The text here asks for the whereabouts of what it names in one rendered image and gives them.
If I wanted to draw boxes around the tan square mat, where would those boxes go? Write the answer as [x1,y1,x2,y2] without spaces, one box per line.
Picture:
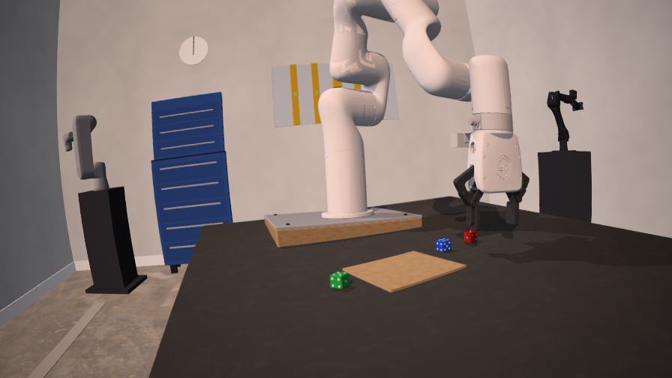
[343,251,467,293]

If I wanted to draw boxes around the blue die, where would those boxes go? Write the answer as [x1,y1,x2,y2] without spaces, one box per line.
[436,238,451,253]

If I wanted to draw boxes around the red die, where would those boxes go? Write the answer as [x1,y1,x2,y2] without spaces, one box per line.
[464,230,477,243]

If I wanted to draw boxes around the green die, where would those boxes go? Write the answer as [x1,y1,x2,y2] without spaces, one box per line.
[330,271,350,290]

